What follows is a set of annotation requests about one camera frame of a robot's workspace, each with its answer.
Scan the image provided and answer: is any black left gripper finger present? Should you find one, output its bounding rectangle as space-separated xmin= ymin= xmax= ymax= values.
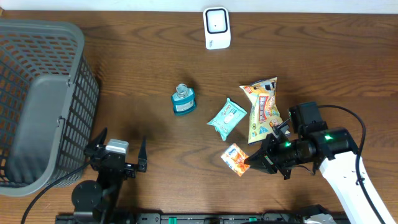
xmin=137 ymin=137 xmax=147 ymax=172
xmin=83 ymin=128 xmax=108 ymax=156

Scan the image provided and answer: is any orange tissue pack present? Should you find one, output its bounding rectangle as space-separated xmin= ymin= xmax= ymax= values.
xmin=221 ymin=143 xmax=250 ymax=177

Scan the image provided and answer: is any yellow snack bag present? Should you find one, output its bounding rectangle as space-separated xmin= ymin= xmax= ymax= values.
xmin=239 ymin=77 xmax=283 ymax=145

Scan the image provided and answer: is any teal wet wipes pack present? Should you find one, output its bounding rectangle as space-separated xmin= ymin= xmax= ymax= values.
xmin=207 ymin=98 xmax=247 ymax=141

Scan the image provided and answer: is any teal mouthwash bottle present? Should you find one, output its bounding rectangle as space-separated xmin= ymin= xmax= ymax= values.
xmin=170 ymin=83 xmax=197 ymax=116

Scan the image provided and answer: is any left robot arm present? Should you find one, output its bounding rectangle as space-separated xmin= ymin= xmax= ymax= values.
xmin=72 ymin=128 xmax=147 ymax=223

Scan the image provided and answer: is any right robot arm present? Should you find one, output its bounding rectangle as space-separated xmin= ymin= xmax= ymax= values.
xmin=244 ymin=128 xmax=395 ymax=223

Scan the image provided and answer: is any white barcode scanner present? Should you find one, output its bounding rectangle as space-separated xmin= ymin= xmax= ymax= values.
xmin=203 ymin=6 xmax=231 ymax=50

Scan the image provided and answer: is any grey plastic basket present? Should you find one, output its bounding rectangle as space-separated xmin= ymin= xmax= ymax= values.
xmin=1 ymin=19 xmax=99 ymax=197

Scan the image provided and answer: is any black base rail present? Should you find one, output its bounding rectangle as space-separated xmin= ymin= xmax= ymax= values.
xmin=55 ymin=212 xmax=352 ymax=224

